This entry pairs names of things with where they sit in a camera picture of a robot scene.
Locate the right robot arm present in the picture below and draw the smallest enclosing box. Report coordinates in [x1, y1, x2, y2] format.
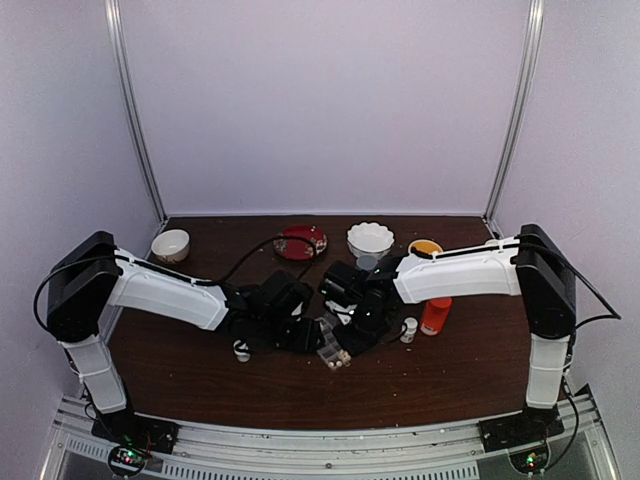
[318, 224, 577, 442]

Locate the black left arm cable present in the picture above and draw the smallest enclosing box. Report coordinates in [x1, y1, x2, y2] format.
[33, 235, 316, 341]

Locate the orange pill bottle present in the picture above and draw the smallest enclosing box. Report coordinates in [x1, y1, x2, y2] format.
[420, 297, 453, 336]

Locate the floral mug yellow inside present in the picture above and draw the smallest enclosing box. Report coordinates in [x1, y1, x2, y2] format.
[407, 239, 443, 255]

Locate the small white dropper bottle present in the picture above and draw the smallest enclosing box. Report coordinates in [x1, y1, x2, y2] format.
[233, 339, 251, 363]

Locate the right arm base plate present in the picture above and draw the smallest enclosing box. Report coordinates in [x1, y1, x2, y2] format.
[478, 406, 564, 453]

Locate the clear plastic pill organizer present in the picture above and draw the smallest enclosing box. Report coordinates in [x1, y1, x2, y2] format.
[317, 312, 351, 371]

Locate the left aluminium frame post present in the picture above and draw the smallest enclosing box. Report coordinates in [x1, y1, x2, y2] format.
[104, 0, 168, 223]

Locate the white ceramic bowl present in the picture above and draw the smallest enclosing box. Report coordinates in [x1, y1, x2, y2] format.
[151, 229, 191, 264]

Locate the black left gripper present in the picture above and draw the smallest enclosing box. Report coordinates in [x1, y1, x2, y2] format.
[256, 313, 325, 354]

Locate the right aluminium frame post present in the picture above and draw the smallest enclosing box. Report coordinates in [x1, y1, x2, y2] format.
[483, 0, 545, 225]

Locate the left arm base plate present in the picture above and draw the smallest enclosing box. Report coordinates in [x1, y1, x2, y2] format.
[91, 409, 179, 454]

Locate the small white pill bottle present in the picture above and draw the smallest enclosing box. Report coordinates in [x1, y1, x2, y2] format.
[400, 317, 418, 344]

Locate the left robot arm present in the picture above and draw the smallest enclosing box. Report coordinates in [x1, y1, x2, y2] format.
[32, 231, 324, 444]

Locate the white scalloped bowl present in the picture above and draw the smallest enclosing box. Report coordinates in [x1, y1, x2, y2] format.
[347, 222, 395, 259]

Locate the aluminium frame post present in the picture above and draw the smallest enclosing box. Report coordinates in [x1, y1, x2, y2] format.
[104, 0, 168, 223]
[483, 0, 545, 225]

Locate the grey cap pill bottle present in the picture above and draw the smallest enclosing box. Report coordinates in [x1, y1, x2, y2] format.
[356, 255, 379, 272]

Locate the red floral plate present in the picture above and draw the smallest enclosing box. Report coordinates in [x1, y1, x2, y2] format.
[272, 225, 328, 261]

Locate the aluminium front rail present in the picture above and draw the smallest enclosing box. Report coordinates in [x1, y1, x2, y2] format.
[35, 394, 623, 479]

